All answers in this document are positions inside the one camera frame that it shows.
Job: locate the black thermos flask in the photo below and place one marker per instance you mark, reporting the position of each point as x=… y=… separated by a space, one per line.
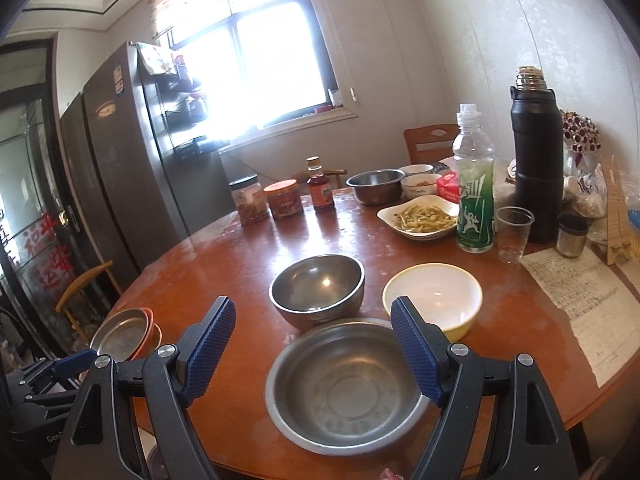
x=537 y=160

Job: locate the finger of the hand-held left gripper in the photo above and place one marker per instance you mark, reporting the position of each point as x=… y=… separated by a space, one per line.
x=75 y=362
x=50 y=397

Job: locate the orange plastic plate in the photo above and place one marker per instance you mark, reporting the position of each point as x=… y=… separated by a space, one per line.
x=152 y=337

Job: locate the clear plastic cup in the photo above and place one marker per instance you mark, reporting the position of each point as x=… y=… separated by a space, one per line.
x=514 y=237

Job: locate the black magnetic fridge shelf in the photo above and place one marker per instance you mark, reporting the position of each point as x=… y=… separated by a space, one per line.
x=195 y=147

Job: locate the steel thermos cup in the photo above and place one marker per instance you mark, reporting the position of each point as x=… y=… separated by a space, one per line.
x=571 y=237

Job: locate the large steel basin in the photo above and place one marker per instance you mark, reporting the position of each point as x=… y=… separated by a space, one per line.
x=340 y=390

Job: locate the deep steel bowl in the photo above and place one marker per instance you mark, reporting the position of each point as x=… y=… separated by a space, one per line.
x=315 y=280

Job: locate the red tissue pack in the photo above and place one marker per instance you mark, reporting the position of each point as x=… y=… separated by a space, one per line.
x=448 y=187

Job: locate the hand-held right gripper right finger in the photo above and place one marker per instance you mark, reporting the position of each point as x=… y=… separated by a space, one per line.
x=415 y=350

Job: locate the blue paper baking cup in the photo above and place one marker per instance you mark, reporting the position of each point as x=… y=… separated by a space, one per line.
x=632 y=225

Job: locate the person's right hand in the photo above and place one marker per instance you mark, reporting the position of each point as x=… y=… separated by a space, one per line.
x=391 y=475

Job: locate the black framed glass door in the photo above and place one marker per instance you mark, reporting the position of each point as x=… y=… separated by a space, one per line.
x=30 y=200

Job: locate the small steel bowl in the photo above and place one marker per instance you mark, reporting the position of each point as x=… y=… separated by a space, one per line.
x=375 y=185

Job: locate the shallow steel plate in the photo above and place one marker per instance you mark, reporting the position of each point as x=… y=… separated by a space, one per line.
x=117 y=337

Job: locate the brown sauce bottle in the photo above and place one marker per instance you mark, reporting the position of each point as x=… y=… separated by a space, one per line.
x=321 y=192

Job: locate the wrapped flower bouquet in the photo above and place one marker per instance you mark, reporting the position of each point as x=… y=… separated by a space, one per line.
x=580 y=135

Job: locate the small white box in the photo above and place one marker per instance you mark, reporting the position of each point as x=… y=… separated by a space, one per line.
x=334 y=98

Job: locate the window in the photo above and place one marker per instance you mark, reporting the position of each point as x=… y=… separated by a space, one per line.
x=270 y=55

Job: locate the clear jar black lid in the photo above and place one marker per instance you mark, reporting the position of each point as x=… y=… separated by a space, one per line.
x=249 y=202

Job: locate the white ceramic bowl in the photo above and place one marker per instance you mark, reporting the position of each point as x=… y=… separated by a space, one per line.
x=415 y=169
x=420 y=187

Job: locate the red jar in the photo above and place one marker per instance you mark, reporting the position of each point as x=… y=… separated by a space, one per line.
x=284 y=202

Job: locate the wooden tower model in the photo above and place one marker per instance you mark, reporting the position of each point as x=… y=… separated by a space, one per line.
x=617 y=220

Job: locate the green drink bottle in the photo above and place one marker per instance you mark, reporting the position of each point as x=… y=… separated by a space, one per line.
x=474 y=200

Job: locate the grey refrigerator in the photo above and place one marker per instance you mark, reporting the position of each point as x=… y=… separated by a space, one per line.
x=125 y=170

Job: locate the wooden chair back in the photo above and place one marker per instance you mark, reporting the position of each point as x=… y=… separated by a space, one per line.
x=430 y=142

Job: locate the handwritten paper sheet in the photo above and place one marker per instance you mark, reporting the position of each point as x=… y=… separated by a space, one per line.
x=585 y=300

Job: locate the white dish with food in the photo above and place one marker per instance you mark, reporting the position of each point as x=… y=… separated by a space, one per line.
x=420 y=217

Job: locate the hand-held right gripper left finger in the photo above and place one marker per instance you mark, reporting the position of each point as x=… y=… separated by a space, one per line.
x=210 y=350

